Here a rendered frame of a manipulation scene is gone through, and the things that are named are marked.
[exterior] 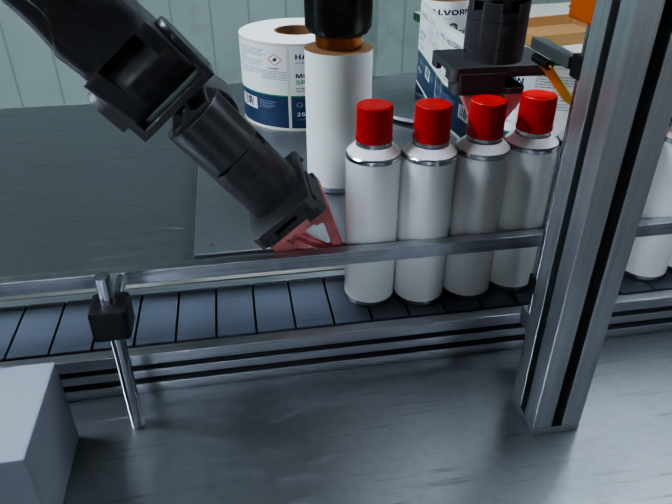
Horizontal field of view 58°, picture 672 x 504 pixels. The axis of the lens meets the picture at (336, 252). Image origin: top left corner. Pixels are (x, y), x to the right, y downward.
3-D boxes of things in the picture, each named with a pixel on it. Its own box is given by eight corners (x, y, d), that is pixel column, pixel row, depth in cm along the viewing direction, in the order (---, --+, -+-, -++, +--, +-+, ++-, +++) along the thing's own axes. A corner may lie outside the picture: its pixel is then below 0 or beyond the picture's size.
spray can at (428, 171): (436, 277, 67) (456, 93, 56) (447, 305, 63) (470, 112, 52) (389, 279, 67) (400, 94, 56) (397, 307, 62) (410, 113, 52)
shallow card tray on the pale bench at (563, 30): (571, 23, 214) (573, 13, 212) (622, 39, 195) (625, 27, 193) (489, 32, 203) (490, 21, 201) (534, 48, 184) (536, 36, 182)
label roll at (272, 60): (257, 92, 122) (252, 16, 115) (357, 96, 121) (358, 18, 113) (233, 128, 105) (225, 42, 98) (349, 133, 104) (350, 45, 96)
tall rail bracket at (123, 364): (160, 378, 61) (130, 235, 52) (154, 435, 55) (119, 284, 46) (126, 382, 60) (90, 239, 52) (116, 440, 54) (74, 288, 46)
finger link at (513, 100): (425, 142, 67) (433, 55, 62) (486, 138, 68) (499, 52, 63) (445, 168, 61) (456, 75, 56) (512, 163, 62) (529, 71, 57)
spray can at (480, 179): (476, 270, 68) (503, 88, 57) (496, 296, 64) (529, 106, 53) (432, 275, 67) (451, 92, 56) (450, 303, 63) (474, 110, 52)
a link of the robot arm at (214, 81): (82, 99, 47) (160, 19, 46) (96, 66, 57) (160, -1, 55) (199, 197, 53) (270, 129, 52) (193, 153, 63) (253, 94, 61)
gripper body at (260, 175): (306, 161, 61) (256, 108, 57) (322, 210, 52) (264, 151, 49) (258, 202, 62) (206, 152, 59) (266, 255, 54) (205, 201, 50)
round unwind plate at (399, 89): (483, 74, 133) (484, 68, 133) (549, 123, 108) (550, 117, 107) (344, 81, 129) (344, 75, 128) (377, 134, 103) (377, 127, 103)
